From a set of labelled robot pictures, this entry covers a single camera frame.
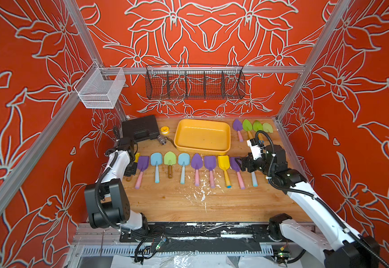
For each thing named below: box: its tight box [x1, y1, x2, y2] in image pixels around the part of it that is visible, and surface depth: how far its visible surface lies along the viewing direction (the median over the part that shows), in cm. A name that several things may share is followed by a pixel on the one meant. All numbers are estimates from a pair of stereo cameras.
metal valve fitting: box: [157, 134, 168, 146], surface depth 106 cm
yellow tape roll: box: [160, 126, 170, 135], surface depth 112 cm
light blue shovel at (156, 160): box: [150, 151, 163, 184], surface depth 99 cm
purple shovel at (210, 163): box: [204, 155, 217, 189], surface depth 97 cm
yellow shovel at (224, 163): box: [217, 155, 232, 189], surface depth 97 cm
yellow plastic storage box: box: [173, 118, 231, 155], surface depth 112 cm
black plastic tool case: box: [121, 115, 160, 143], surface depth 108 cm
